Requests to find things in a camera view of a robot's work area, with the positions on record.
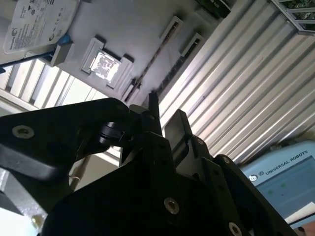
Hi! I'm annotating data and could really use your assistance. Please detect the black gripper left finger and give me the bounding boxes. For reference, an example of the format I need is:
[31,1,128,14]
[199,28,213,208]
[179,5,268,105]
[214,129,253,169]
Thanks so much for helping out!
[0,90,183,217]

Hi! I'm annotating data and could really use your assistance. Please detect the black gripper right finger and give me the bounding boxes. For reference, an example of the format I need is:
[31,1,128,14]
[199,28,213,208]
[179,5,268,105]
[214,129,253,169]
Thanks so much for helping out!
[164,109,303,236]

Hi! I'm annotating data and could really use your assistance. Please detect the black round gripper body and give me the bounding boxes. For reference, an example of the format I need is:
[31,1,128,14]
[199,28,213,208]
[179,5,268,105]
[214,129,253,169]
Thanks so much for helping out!
[41,137,298,236]

